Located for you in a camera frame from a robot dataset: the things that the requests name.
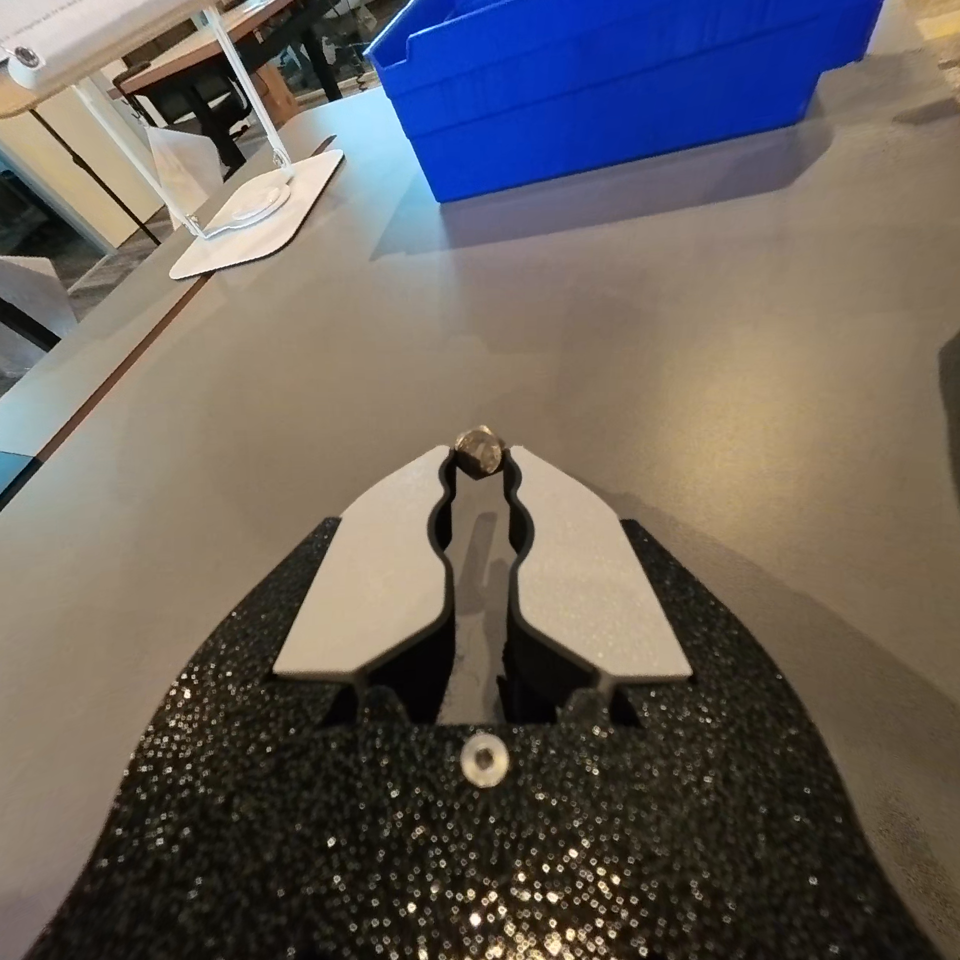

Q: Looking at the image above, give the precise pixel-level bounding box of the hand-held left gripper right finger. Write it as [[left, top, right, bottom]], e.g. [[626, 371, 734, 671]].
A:
[[504, 445, 695, 685]]

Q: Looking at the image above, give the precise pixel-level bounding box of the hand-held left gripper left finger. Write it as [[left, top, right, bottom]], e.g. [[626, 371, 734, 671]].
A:
[[271, 444, 457, 685]]

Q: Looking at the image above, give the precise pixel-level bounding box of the steel hex bolt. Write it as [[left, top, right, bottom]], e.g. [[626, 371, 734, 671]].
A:
[[455, 426, 505, 480]]

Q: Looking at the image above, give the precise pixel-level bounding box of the blue plastic bin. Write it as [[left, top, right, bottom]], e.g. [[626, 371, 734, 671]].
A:
[[367, 0, 886, 204]]

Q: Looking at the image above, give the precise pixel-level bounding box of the white sign stand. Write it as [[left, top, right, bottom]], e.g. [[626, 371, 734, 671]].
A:
[[71, 0, 345, 282]]

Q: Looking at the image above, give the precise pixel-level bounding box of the wood-edged grey desk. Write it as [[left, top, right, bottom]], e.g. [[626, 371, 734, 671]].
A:
[[116, 0, 354, 170]]

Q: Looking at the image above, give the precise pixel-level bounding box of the white printed poster board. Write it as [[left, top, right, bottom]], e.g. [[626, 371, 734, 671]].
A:
[[0, 0, 219, 117]]

